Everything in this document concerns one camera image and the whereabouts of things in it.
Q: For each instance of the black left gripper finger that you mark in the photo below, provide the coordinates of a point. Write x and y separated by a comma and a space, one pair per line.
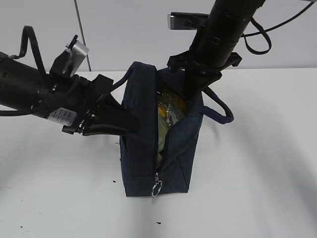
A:
102, 127
109, 109

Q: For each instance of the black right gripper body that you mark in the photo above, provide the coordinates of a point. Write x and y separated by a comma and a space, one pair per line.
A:
204, 64

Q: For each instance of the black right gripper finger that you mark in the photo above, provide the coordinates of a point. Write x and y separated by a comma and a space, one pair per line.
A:
193, 84
209, 79

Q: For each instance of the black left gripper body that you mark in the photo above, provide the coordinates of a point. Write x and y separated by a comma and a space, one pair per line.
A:
82, 108

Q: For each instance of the green lid lunch box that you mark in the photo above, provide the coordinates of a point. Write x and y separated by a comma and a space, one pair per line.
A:
163, 129

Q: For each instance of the dark blue lunch bag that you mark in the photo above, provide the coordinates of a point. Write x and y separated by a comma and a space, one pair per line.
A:
144, 172

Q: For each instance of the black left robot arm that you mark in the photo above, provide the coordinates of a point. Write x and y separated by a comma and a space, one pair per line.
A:
26, 92

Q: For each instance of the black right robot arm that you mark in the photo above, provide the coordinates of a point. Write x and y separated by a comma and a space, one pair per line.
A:
217, 34

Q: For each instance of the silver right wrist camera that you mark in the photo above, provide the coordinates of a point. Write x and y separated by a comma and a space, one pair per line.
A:
186, 20

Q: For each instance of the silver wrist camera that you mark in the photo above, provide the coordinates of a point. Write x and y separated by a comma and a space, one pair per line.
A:
77, 52
186, 20

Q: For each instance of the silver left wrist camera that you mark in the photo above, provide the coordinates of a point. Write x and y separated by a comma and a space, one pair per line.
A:
77, 52

